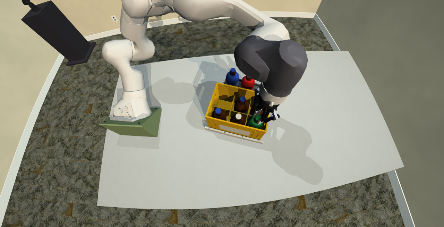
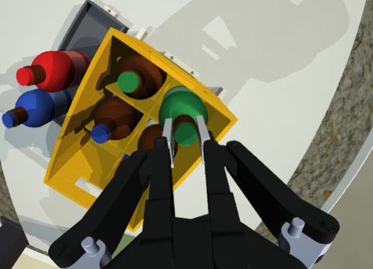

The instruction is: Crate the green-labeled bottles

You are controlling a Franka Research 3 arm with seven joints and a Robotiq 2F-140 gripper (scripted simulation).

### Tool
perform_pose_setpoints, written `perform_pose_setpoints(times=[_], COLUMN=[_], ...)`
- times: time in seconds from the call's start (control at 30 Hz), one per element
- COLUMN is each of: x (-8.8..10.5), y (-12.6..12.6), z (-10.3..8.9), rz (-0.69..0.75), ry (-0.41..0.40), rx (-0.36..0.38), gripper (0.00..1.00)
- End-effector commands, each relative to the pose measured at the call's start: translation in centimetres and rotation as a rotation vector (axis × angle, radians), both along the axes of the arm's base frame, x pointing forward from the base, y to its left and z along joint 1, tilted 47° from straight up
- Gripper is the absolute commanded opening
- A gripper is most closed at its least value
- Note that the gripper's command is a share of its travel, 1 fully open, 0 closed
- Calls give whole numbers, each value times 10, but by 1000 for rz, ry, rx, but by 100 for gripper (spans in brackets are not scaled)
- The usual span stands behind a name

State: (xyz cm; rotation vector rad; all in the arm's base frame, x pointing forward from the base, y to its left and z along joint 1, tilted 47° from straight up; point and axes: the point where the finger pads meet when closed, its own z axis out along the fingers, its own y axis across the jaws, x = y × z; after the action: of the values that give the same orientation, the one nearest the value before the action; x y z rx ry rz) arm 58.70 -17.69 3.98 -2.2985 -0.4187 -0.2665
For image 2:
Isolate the green bottle with pale green label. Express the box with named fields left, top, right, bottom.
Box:
left=159, top=86, right=208, bottom=146

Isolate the brown bottle with green cap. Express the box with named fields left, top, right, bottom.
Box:
left=117, top=54, right=167, bottom=100

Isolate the red bottle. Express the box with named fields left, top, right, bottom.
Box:
left=16, top=51, right=90, bottom=93

